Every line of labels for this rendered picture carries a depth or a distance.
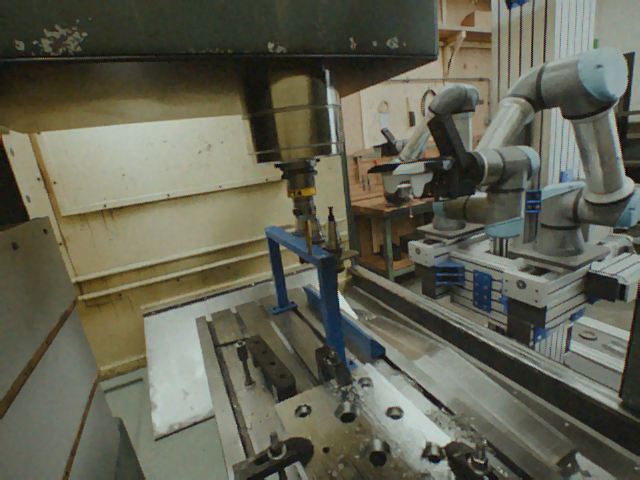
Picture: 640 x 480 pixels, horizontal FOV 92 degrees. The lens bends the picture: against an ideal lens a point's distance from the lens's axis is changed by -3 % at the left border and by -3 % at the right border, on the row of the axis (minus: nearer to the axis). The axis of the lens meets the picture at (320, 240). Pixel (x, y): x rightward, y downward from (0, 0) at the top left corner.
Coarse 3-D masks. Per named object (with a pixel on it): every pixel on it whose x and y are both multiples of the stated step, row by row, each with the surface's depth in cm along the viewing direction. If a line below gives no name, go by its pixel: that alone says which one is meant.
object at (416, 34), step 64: (0, 0) 26; (64, 0) 28; (128, 0) 30; (192, 0) 32; (256, 0) 34; (320, 0) 37; (384, 0) 41; (0, 64) 27; (64, 64) 29; (128, 64) 31; (192, 64) 34; (256, 64) 38; (320, 64) 41; (384, 64) 46; (64, 128) 62
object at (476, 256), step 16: (528, 224) 128; (496, 240) 137; (512, 240) 128; (528, 240) 130; (464, 256) 139; (480, 256) 136; (496, 256) 134; (512, 256) 130; (464, 272) 141; (496, 272) 126; (464, 288) 144; (496, 288) 127; (464, 304) 145; (496, 304) 129; (496, 320) 132
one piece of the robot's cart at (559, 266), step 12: (516, 252) 112; (528, 252) 110; (588, 252) 103; (600, 252) 102; (528, 264) 111; (540, 264) 107; (552, 264) 101; (564, 264) 98; (576, 264) 96; (588, 264) 98; (552, 276) 101
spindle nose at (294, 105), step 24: (288, 72) 42; (312, 72) 43; (240, 96) 46; (264, 96) 43; (288, 96) 43; (312, 96) 44; (336, 96) 47; (264, 120) 44; (288, 120) 44; (312, 120) 45; (336, 120) 48; (264, 144) 46; (288, 144) 45; (312, 144) 45; (336, 144) 48
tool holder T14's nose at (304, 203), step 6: (294, 198) 53; (300, 198) 53; (306, 198) 53; (312, 198) 54; (294, 204) 54; (300, 204) 53; (306, 204) 53; (312, 204) 54; (294, 210) 54; (300, 210) 53; (306, 210) 53; (312, 210) 54; (300, 216) 54; (306, 216) 54; (312, 216) 55
